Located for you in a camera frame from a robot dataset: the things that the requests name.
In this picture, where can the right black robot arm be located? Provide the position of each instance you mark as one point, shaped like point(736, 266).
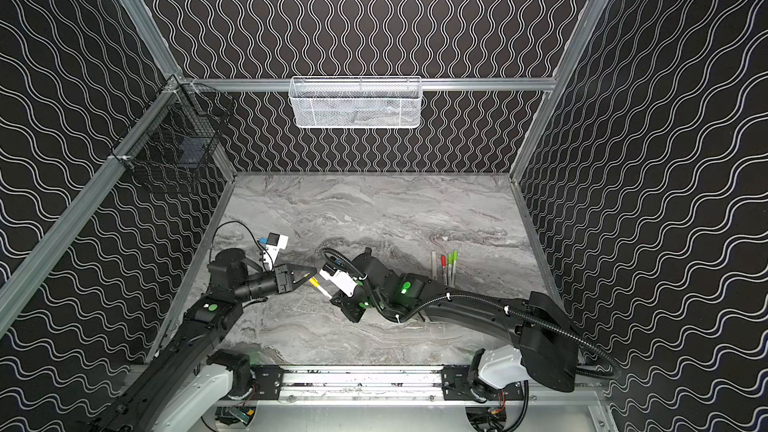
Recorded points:
point(535, 331)

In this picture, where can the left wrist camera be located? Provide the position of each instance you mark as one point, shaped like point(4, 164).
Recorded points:
point(269, 248)

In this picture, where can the black wire mesh basket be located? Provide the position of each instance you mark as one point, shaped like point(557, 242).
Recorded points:
point(181, 151)

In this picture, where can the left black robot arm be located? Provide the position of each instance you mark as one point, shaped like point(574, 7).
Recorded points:
point(235, 282)

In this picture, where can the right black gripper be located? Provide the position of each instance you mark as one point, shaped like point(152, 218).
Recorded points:
point(350, 298)

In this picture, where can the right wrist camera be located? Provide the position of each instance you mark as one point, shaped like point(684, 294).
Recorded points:
point(342, 280)

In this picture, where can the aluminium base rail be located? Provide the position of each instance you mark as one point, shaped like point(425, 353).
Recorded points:
point(343, 385)

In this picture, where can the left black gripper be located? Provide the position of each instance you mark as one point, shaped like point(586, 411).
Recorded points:
point(285, 279)

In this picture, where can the white pen green tip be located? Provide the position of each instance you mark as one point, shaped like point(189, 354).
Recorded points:
point(453, 272)

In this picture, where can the white wire mesh basket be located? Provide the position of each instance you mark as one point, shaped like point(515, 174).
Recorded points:
point(350, 102)

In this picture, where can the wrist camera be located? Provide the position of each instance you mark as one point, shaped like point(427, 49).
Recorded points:
point(342, 280)
point(269, 248)

